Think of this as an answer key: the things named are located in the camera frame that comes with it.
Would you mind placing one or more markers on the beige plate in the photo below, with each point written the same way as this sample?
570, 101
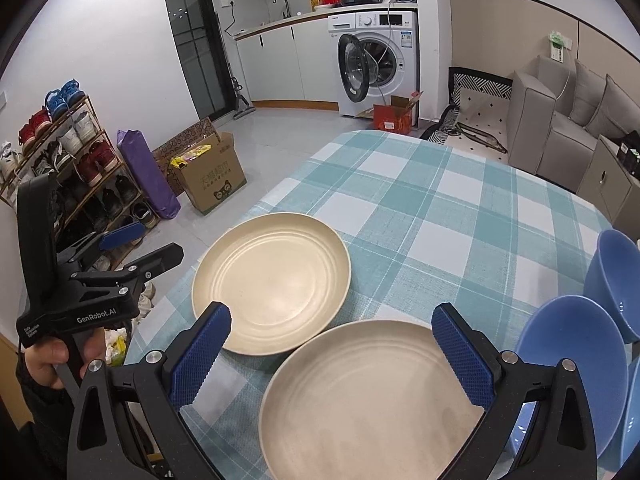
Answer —
373, 399
283, 276

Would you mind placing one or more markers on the white washing machine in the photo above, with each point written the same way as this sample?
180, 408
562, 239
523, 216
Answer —
376, 57

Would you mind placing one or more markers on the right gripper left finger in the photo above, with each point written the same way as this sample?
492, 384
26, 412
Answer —
105, 444

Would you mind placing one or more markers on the white kitchen counter cabinet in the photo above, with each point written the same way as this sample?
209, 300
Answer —
290, 63

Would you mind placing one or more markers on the grey side cabinet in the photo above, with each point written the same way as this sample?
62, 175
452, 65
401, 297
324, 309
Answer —
612, 189

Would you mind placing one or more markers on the dark glass door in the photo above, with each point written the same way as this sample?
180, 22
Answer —
195, 28

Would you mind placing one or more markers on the red cardboard box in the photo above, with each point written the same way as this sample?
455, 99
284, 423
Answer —
398, 116

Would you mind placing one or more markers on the person's left hand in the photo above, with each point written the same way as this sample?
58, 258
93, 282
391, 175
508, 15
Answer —
43, 358

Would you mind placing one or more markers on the wooden shoe rack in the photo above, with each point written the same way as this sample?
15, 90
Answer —
95, 191

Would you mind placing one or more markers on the blue bowl large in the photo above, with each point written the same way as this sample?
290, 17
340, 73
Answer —
577, 328

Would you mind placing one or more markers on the kitchen faucet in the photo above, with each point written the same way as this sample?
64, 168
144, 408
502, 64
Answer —
286, 8

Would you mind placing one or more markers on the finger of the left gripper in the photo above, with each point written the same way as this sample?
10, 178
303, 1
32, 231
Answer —
94, 245
141, 270

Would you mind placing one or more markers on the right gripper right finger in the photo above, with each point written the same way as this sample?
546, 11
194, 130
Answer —
559, 442

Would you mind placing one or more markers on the grey sofa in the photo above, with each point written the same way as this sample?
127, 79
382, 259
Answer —
557, 115

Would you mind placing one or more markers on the purple bag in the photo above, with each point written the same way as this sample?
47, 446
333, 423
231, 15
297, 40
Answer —
145, 169

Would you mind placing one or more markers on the brown cardboard box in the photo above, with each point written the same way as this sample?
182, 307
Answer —
210, 171

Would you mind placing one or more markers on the black patterned playpen mat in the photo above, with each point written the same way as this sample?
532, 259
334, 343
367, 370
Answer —
474, 118

